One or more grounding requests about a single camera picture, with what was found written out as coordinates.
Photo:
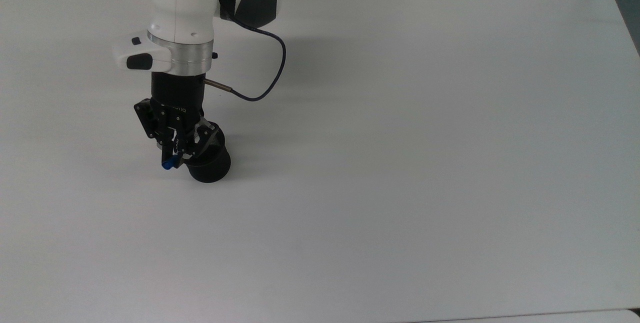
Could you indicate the blue and white marker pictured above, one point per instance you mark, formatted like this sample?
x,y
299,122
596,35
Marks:
x,y
170,164

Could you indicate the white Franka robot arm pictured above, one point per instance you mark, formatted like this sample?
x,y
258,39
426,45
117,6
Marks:
x,y
180,3

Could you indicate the black mesh pen cup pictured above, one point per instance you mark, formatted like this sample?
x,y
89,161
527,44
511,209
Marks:
x,y
210,168

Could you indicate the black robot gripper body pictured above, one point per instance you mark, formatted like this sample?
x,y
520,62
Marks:
x,y
177,90

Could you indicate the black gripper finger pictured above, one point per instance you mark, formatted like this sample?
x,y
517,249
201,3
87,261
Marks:
x,y
202,135
155,120

